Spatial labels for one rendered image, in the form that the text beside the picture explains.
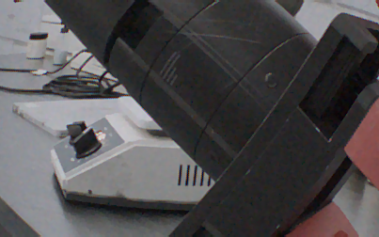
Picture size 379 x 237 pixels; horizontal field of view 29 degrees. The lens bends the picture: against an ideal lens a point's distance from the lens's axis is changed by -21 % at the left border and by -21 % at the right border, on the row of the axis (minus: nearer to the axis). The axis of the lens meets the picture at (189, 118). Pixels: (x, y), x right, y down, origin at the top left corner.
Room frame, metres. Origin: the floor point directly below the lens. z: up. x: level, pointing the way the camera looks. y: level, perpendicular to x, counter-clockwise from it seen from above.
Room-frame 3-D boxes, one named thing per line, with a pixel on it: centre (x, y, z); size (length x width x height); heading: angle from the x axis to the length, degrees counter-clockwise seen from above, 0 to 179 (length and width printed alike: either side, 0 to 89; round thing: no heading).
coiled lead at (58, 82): (1.48, 0.28, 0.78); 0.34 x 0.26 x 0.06; 127
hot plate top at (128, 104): (0.87, 0.00, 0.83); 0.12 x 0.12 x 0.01; 16
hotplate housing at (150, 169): (0.86, 0.03, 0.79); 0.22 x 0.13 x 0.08; 106
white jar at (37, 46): (1.95, 0.40, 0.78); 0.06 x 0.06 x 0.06
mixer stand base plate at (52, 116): (1.24, 0.12, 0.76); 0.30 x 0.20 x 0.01; 127
